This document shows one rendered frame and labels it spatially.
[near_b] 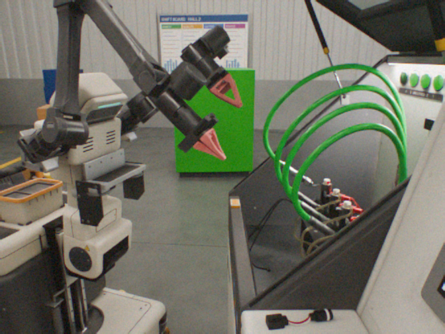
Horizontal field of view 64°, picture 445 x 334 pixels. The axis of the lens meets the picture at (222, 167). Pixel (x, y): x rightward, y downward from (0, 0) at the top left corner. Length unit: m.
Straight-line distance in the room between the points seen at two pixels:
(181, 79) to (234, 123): 3.50
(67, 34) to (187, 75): 0.46
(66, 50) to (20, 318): 1.02
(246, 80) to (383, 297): 3.71
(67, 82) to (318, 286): 0.84
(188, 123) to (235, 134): 3.51
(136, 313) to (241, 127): 2.90
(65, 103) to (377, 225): 0.85
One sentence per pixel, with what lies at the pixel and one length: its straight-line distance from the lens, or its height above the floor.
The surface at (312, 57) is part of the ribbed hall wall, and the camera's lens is 7.54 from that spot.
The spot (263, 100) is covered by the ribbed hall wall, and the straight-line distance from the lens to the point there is 7.46.
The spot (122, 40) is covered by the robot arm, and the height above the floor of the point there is 1.48.
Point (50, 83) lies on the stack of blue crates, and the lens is 7.57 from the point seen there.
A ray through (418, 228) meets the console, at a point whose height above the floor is 1.18.
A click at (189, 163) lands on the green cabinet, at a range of 4.39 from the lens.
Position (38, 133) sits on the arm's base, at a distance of 1.19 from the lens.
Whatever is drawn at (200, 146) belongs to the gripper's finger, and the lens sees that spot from 0.82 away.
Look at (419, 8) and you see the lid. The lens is 0.98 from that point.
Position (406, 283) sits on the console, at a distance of 0.65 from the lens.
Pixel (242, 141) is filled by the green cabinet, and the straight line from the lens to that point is 4.34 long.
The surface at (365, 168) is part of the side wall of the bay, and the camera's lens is 1.41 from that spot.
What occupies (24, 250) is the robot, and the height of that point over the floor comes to 0.75.
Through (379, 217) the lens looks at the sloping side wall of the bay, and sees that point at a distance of 0.70.
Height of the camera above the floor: 1.44
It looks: 17 degrees down
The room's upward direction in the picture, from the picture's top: straight up
